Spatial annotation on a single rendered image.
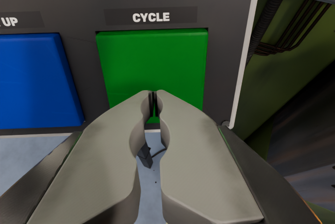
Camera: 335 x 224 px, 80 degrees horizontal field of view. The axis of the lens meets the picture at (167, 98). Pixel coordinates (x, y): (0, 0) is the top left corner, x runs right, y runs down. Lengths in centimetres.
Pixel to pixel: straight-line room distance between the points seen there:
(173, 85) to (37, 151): 127
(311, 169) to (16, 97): 50
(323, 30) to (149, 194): 98
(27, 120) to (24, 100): 2
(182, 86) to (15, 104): 13
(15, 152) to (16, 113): 126
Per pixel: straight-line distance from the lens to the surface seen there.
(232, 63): 16
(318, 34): 49
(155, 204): 114
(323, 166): 49
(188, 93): 15
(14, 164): 143
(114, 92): 16
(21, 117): 20
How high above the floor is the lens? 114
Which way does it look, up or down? 61 degrees down
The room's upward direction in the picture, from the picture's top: 1 degrees counter-clockwise
